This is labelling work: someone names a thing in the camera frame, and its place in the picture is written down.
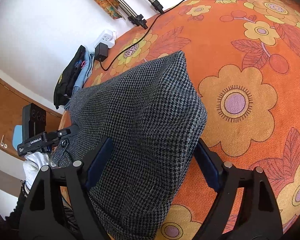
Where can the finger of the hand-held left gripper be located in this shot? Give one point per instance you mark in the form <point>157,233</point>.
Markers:
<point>65,132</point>

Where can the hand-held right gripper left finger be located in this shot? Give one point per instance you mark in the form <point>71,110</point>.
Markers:
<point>100,162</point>

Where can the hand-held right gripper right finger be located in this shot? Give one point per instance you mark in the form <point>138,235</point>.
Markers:
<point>207,165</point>

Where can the grey houndstooth pants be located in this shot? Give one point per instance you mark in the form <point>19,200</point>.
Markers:
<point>145,120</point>

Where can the person's left forearm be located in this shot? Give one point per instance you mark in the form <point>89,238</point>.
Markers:
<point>21,205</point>

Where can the person's left hand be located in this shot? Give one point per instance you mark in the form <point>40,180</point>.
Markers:
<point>36,165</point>

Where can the light blue object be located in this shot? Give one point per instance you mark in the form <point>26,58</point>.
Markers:
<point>18,133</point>

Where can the brown wooden panel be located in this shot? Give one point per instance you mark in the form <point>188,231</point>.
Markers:
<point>7,105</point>

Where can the black cap with yellow stripes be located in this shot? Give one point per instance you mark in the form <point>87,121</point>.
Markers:
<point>65,82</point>

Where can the light blue denim cloth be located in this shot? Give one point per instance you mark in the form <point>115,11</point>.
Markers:
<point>82,75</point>

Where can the black power adapter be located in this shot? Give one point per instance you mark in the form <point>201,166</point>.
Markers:
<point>101,52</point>

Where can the white power strip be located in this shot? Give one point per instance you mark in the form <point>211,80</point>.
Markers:
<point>105,37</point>

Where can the orange floral blanket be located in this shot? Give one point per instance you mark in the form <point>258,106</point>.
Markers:
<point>240,55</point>

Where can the silver camera tripod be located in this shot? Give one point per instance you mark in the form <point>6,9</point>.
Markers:
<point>130,7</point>

